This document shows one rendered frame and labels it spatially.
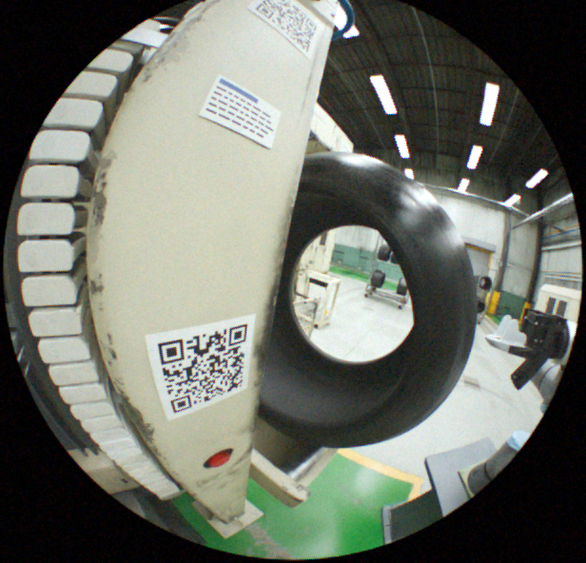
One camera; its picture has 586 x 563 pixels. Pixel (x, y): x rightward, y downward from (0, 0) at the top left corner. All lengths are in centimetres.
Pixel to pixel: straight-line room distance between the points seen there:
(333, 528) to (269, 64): 152
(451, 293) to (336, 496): 135
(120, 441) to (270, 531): 118
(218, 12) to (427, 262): 26
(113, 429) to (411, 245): 30
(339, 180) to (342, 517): 148
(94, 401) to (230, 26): 24
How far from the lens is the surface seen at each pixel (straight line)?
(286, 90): 15
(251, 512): 131
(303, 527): 135
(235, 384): 16
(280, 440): 59
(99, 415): 16
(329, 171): 26
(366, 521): 147
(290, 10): 23
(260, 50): 16
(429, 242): 21
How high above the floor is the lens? 131
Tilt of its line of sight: 10 degrees down
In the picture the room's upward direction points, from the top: 11 degrees clockwise
